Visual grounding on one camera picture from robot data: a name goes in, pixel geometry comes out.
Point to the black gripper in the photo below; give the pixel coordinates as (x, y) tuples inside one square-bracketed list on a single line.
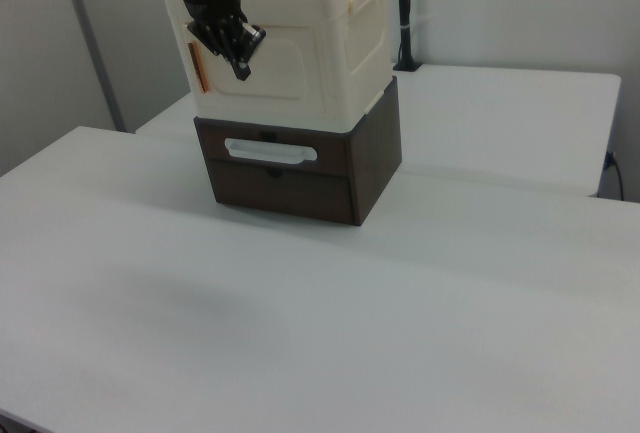
[(212, 3)]

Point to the cream cabinet side door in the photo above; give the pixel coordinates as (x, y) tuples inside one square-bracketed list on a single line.
[(367, 38)]

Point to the cream plastic cabinet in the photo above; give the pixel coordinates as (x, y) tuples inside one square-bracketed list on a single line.
[(360, 93)]

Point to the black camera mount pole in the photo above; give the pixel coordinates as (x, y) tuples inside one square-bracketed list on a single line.
[(404, 3)]

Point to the dark brown drawer box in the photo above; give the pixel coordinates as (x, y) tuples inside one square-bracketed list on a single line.
[(370, 153)]

